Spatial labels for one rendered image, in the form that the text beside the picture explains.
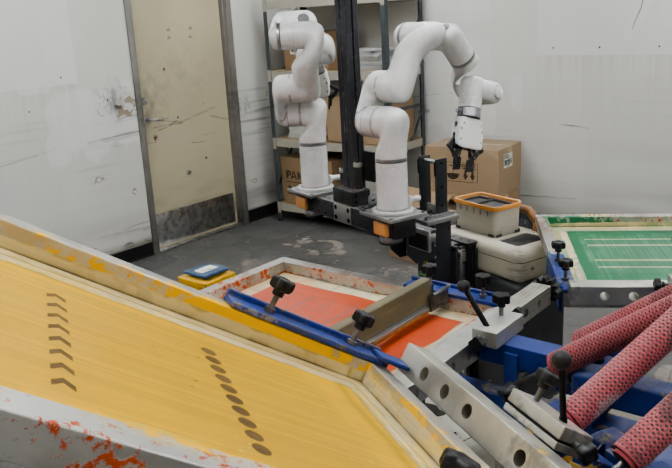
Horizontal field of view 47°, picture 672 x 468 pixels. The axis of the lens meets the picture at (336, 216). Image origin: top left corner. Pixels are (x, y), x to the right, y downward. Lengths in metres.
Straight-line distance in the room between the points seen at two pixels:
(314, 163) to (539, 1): 3.35
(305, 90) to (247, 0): 4.13
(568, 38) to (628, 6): 0.44
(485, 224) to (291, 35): 0.99
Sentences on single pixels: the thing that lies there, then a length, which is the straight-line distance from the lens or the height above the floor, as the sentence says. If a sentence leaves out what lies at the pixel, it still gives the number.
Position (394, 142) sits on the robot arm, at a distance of 2.23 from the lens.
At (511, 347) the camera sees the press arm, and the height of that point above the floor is 1.04.
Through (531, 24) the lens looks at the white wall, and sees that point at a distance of 5.72.
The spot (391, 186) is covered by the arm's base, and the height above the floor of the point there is 1.22.
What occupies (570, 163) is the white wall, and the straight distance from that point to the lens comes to 5.70.
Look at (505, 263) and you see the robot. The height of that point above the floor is 0.85.
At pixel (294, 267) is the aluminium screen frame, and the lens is 2.36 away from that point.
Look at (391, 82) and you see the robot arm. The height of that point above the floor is 1.52.
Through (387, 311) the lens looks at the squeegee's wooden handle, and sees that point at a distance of 1.83.
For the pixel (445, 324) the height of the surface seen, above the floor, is 0.96.
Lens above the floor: 1.73
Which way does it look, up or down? 15 degrees down
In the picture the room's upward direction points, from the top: 3 degrees counter-clockwise
